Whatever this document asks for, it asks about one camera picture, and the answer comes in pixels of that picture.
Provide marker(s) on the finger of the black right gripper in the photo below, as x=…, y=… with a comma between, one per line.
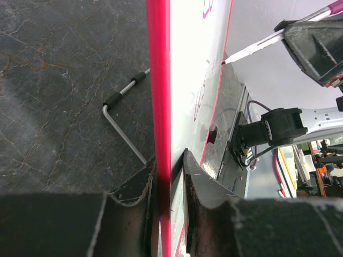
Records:
x=294, y=25
x=318, y=52

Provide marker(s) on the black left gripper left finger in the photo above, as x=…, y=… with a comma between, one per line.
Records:
x=67, y=225

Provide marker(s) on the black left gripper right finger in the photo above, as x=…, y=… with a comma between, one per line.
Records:
x=220, y=223

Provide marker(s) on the white marker purple cap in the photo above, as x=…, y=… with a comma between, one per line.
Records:
x=268, y=42

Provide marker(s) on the pink framed whiteboard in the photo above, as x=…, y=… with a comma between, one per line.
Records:
x=187, y=44

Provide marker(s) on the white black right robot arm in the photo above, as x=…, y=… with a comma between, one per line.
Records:
x=281, y=126

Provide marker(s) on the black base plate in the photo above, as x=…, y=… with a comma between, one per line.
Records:
x=233, y=173

